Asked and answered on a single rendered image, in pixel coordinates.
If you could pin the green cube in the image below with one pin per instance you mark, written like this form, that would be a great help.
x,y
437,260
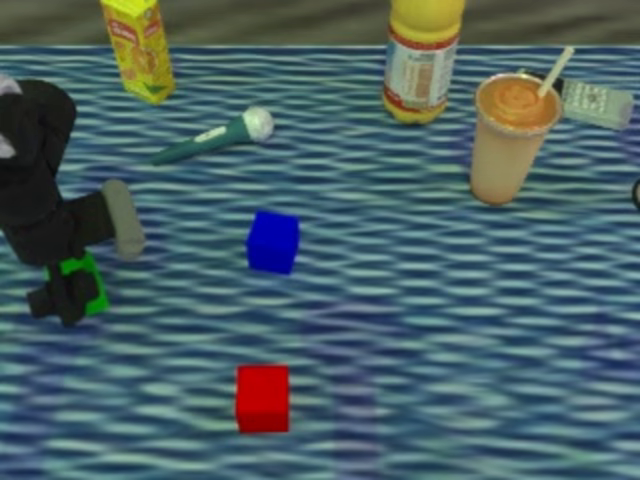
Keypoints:
x,y
97,292

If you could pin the blue cube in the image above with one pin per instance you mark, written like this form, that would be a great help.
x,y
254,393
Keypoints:
x,y
272,242

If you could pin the red cube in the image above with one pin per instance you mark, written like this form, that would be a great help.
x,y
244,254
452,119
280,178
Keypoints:
x,y
262,398

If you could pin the teal microphone with grey head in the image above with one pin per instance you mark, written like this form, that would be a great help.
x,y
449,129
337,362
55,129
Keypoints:
x,y
215,137

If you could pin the yellow juice carton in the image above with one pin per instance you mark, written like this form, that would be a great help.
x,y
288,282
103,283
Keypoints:
x,y
142,47

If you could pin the orange juice bottle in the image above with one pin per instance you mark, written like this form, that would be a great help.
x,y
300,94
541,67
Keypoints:
x,y
422,60

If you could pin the plastic cup of orange smoothie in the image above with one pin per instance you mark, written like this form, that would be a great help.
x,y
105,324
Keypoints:
x,y
510,140

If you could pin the white drinking straw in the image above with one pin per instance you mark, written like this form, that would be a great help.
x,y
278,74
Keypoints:
x,y
555,70

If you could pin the dark round object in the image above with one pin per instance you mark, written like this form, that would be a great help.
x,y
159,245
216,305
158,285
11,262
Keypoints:
x,y
636,195

